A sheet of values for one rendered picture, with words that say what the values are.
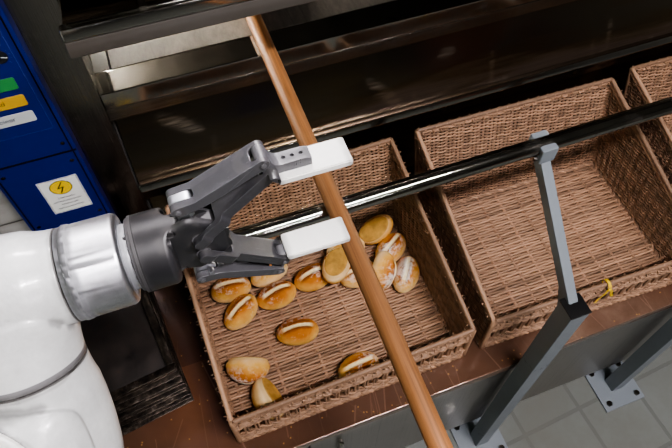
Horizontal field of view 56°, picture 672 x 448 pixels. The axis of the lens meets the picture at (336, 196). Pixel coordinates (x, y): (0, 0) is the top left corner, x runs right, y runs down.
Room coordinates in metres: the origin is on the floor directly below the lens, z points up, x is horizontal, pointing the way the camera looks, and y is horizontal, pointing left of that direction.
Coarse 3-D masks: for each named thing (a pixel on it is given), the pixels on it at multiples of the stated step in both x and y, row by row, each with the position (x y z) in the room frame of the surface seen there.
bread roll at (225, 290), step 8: (224, 280) 0.69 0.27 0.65; (232, 280) 0.69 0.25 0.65; (240, 280) 0.70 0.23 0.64; (248, 280) 0.71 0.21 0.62; (216, 288) 0.68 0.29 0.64; (224, 288) 0.68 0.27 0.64; (232, 288) 0.68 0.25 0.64; (240, 288) 0.68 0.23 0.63; (248, 288) 0.69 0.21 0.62; (216, 296) 0.66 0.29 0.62; (224, 296) 0.66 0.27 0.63; (232, 296) 0.66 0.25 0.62
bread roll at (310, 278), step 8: (312, 264) 0.74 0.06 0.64; (320, 264) 0.74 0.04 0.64; (304, 272) 0.72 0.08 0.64; (312, 272) 0.72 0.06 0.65; (320, 272) 0.72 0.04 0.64; (296, 280) 0.70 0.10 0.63; (304, 280) 0.70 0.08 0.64; (312, 280) 0.70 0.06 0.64; (320, 280) 0.70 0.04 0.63; (304, 288) 0.69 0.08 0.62; (312, 288) 0.69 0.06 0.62; (320, 288) 0.69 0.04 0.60
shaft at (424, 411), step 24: (264, 24) 0.95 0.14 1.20; (264, 48) 0.88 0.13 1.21; (288, 96) 0.76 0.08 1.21; (312, 144) 0.65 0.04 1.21; (336, 192) 0.56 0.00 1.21; (336, 216) 0.52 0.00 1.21; (360, 240) 0.48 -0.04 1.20; (360, 264) 0.43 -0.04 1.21; (360, 288) 0.40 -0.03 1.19; (384, 312) 0.36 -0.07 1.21; (384, 336) 0.33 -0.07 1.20; (408, 360) 0.29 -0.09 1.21; (408, 384) 0.26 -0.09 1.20; (432, 408) 0.23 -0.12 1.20; (432, 432) 0.20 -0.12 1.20
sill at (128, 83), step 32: (416, 0) 1.05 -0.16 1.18; (448, 0) 1.05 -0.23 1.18; (480, 0) 1.05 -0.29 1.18; (512, 0) 1.08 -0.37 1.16; (288, 32) 0.96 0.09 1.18; (320, 32) 0.96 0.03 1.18; (352, 32) 0.96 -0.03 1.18; (384, 32) 0.98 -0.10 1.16; (160, 64) 0.87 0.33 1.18; (192, 64) 0.87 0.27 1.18; (224, 64) 0.87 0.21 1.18; (256, 64) 0.89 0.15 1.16; (128, 96) 0.81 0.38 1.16
